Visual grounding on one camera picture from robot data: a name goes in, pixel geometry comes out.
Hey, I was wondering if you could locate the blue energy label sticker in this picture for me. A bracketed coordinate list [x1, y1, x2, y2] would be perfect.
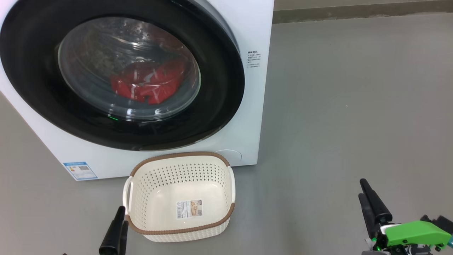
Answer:
[63, 162, 98, 181]

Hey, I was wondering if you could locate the round white filter cover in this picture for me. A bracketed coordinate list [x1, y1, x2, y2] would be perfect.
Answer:
[214, 149, 242, 166]

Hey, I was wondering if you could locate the printed product label sticker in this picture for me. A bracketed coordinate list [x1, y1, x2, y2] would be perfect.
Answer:
[176, 199, 203, 220]

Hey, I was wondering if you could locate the white front-load washing machine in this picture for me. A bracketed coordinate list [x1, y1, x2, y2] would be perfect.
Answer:
[0, 0, 275, 181]

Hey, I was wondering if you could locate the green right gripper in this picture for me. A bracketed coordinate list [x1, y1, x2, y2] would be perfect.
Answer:
[358, 178, 452, 253]

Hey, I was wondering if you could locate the cream perforated basket brown rim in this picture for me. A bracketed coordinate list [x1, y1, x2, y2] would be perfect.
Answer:
[123, 152, 236, 243]

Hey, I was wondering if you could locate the small printed text label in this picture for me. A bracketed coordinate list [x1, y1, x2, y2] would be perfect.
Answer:
[247, 50, 262, 68]

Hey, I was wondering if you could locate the red and white garment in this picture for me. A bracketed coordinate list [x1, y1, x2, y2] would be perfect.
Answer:
[110, 58, 186, 105]

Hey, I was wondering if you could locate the black round glass washer door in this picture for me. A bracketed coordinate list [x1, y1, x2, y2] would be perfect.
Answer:
[0, 0, 245, 152]

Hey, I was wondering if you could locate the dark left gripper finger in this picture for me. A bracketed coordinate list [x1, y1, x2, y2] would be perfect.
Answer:
[99, 206, 126, 254]
[119, 221, 129, 255]

